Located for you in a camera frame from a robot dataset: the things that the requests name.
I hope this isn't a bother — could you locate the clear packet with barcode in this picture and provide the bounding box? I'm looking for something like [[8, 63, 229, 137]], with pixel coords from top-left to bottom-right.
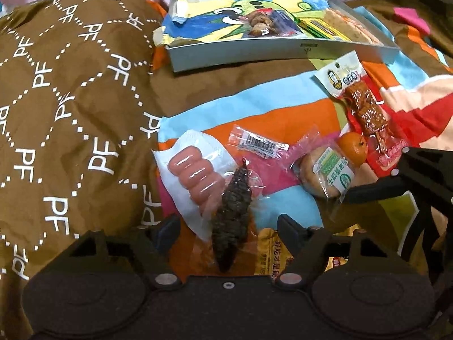
[[228, 124, 291, 159]]

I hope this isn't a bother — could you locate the brown patterned quilt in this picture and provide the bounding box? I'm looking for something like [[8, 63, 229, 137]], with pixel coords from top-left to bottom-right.
[[0, 0, 185, 340]]

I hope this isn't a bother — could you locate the orange mandarin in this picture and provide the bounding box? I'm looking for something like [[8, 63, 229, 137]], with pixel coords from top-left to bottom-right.
[[336, 132, 369, 167]]

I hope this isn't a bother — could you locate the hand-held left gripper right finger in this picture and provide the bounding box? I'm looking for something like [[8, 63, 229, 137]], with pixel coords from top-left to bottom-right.
[[275, 214, 386, 287]]

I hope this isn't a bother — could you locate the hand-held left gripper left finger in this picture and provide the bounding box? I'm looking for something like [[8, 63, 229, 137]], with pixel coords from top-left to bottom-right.
[[65, 214, 183, 289]]

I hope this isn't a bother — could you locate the dark cone-shaped snack packet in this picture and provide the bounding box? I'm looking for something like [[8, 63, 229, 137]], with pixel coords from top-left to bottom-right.
[[209, 158, 265, 274]]

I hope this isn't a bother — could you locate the blue snack packet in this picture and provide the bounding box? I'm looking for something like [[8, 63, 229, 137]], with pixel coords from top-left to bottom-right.
[[272, 9, 302, 37]]

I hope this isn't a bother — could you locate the grey box with cartoon drawing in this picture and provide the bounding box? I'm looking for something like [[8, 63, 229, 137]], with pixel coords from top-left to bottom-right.
[[153, 0, 401, 73]]

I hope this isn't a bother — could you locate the braised meat snack packet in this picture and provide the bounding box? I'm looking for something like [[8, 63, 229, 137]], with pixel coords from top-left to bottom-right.
[[313, 51, 411, 178]]

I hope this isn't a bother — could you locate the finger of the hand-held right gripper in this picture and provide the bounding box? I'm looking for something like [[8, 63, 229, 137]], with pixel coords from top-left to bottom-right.
[[345, 148, 453, 205], [401, 190, 453, 284]]

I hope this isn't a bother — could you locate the pink sausages vacuum packet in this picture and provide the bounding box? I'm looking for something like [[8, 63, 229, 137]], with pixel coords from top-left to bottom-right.
[[152, 129, 238, 242]]

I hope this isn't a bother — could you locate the yellow green snack packet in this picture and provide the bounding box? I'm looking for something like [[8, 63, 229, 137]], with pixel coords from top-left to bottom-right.
[[300, 17, 350, 42]]

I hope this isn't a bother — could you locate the bun packet green label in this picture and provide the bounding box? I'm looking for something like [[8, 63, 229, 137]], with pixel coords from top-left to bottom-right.
[[289, 124, 359, 203]]

